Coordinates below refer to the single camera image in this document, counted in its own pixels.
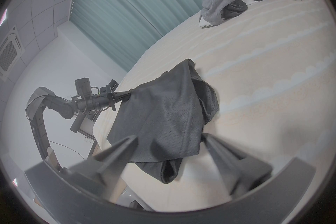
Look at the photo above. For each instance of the bed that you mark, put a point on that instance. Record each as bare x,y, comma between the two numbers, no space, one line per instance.
262,60

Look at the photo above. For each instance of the grey garment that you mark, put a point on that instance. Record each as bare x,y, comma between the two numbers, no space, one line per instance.
215,2

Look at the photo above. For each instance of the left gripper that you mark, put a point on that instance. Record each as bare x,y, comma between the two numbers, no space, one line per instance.
105,103

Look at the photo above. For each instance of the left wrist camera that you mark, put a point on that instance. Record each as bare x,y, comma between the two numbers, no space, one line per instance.
109,87

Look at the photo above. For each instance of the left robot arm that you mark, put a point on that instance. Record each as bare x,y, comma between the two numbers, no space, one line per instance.
39,102

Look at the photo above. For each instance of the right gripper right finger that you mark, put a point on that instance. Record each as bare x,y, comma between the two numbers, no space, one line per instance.
231,167

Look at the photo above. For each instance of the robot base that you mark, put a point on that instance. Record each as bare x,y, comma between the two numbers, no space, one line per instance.
133,198

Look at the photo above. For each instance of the black T-shirt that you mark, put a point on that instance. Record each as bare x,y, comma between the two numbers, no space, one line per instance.
162,112

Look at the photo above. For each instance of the black garment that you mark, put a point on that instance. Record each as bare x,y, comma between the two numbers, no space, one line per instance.
235,7

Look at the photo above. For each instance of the white ceiling air conditioner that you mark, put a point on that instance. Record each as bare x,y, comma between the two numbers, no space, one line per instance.
10,52

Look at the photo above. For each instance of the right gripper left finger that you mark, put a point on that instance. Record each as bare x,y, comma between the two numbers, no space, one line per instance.
115,162

